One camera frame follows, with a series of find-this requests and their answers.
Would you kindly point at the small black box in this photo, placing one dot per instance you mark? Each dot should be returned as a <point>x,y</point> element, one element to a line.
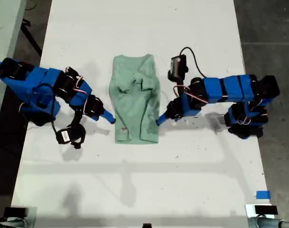
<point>265,210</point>
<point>16,212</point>

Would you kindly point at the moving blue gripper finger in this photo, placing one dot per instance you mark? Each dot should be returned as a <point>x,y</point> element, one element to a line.
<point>163,118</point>
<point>106,116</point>

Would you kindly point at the pale green T-shirt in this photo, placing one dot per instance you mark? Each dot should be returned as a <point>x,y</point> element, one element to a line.
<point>135,107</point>

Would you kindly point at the tiny black block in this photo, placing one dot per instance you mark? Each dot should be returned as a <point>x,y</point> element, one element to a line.
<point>147,225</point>

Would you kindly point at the pale grey side table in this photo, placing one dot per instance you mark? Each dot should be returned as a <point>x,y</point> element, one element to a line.
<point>4,23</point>

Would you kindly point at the short blue tape strip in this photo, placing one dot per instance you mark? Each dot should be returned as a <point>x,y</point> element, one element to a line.
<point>263,194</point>

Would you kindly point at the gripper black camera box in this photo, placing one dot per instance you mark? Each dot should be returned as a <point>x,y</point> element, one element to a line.
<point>177,66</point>
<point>66,135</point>

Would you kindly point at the black stand leg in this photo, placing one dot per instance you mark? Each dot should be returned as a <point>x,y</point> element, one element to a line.
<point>31,39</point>

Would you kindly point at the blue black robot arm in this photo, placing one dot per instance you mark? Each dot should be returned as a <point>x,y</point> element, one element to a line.
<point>232,88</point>
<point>37,80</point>

